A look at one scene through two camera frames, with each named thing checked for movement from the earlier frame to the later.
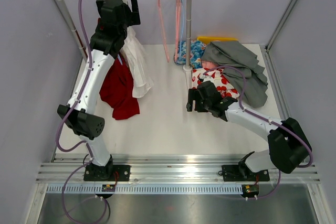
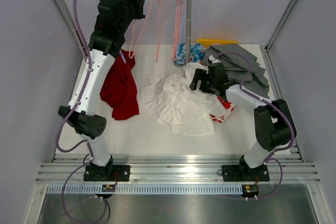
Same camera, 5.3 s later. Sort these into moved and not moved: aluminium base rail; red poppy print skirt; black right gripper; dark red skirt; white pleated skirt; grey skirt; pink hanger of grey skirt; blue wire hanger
Moved: pink hanger of grey skirt; white pleated skirt; red poppy print skirt; black right gripper
Not moved: aluminium base rail; blue wire hanger; dark red skirt; grey skirt
